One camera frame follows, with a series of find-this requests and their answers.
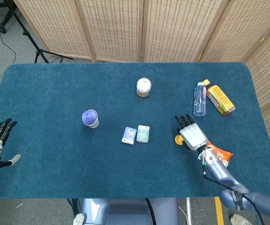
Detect yellow round lid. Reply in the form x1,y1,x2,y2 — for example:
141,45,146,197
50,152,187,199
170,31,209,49
174,134,185,146

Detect white round perforated bracket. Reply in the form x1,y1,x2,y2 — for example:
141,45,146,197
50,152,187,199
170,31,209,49
73,212,86,225

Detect jar with white lid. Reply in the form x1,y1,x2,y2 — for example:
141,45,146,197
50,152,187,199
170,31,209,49
136,77,152,98

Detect black tripod stand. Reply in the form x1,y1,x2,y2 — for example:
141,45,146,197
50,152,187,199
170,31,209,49
5,0,74,64

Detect blue white small box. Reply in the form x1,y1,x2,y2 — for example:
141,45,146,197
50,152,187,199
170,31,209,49
121,127,137,145

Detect thin black floor cable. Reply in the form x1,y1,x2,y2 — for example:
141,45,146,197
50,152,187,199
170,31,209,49
0,0,17,65

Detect purple white paper cup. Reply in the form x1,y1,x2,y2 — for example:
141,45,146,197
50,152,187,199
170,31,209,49
81,109,100,129

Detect clear plastic water bottle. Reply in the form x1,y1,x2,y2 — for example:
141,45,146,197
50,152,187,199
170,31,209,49
193,82,207,117

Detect metal table leg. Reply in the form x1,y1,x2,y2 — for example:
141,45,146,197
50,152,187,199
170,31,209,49
186,197,193,225

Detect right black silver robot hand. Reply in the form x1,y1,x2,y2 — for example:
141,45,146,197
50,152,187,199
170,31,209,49
174,114,209,150

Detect white shoe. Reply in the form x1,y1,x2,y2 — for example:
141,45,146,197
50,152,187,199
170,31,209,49
230,213,249,225

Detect blue-grey robot torso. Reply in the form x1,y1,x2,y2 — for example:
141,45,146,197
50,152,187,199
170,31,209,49
80,198,181,225

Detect black office chair base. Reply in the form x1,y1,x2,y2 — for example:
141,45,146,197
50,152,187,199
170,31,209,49
0,0,17,34

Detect blue table mat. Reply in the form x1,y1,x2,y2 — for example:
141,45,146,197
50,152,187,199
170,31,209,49
0,61,270,200

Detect orange white snack bag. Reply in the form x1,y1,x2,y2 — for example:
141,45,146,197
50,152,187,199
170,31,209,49
206,140,233,168

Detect brown tea bottle yellow label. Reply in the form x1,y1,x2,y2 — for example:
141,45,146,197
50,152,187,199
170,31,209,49
202,79,236,117

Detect teal small box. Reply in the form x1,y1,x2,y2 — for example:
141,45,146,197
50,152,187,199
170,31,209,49
136,125,150,143

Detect yellow floor tape strip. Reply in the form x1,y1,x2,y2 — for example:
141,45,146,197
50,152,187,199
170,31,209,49
214,196,225,225

